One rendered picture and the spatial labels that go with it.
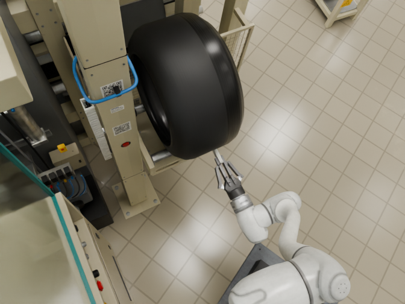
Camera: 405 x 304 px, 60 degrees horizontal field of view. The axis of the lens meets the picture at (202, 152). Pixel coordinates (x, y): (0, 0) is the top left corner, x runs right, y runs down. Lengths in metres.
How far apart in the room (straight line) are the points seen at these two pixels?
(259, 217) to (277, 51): 2.12
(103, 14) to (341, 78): 2.76
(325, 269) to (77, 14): 0.88
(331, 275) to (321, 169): 1.99
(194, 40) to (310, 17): 2.52
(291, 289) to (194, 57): 0.82
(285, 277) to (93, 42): 0.79
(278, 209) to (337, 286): 0.59
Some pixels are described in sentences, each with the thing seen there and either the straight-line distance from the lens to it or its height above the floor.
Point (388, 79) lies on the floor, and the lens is 3.68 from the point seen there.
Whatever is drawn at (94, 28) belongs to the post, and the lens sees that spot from 0.97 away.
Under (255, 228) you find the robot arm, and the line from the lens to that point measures 1.53.
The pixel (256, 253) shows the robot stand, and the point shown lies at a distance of 1.94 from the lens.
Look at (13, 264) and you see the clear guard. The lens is 0.70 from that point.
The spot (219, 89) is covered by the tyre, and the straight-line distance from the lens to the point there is 1.31.
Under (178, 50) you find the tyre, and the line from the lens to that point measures 1.31.
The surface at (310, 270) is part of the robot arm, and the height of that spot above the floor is 1.57.
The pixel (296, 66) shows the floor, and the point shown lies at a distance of 3.35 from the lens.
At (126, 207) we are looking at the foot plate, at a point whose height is 0.01.
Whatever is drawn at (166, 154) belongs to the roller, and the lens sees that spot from 1.72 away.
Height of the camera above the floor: 2.52
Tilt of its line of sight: 67 degrees down
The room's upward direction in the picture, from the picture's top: 16 degrees clockwise
